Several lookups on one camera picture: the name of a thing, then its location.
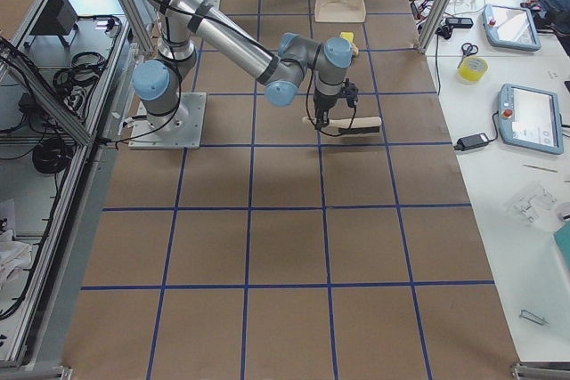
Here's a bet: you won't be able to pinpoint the beige hand brush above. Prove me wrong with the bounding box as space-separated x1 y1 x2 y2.
320 117 382 137

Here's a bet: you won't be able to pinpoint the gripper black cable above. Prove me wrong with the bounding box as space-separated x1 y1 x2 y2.
304 79 358 132

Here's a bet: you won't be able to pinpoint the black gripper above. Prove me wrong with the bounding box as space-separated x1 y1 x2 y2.
313 79 359 130

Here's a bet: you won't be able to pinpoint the yellow green sponge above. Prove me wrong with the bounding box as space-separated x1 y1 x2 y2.
339 32 354 43

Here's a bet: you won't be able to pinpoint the yellow tape roll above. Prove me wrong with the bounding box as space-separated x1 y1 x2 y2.
458 55 488 83

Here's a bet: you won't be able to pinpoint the black power adapter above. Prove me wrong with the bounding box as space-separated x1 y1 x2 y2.
454 133 490 151

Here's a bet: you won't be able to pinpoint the black scissors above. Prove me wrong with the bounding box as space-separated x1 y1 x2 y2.
461 43 478 61

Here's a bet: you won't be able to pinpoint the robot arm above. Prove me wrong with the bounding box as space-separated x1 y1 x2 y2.
148 0 357 130

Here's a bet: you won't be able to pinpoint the blue teach pendant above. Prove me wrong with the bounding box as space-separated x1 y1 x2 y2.
498 84 564 155
482 4 542 52

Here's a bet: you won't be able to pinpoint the beige dustpan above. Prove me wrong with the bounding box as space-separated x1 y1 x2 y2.
314 0 366 23

